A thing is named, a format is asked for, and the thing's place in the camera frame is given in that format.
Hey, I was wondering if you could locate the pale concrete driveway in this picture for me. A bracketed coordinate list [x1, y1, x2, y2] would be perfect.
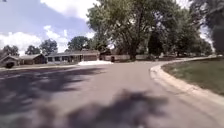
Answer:
[77, 59, 115, 67]

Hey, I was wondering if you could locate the grey asphalt road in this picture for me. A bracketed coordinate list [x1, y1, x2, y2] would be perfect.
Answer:
[0, 55, 224, 128]

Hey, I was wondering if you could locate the round-crowned tree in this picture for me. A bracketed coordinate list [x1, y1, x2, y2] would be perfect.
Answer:
[39, 38, 59, 56]
[24, 44, 42, 56]
[66, 35, 91, 52]
[1, 44, 20, 57]

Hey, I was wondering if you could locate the long low house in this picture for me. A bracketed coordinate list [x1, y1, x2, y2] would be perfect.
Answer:
[44, 49, 101, 65]

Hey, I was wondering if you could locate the large leafy tree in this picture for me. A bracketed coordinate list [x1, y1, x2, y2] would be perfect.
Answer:
[85, 0, 203, 62]

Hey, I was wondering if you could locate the pale concrete kerb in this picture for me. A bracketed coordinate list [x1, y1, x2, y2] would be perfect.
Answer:
[148, 55, 224, 112]

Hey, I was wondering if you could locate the grass verge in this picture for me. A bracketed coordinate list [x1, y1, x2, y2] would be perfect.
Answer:
[0, 64, 78, 72]

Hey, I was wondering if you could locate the brown low house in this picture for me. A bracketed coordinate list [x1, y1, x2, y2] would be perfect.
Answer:
[18, 53, 47, 66]

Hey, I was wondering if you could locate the grass lawn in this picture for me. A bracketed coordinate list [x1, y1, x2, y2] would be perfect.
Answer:
[161, 57, 224, 96]

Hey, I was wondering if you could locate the small dark-roofed house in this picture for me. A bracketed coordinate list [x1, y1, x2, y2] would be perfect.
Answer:
[0, 54, 20, 70]

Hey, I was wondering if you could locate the dark overhanging tree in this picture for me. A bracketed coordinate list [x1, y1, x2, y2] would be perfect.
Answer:
[189, 0, 224, 56]

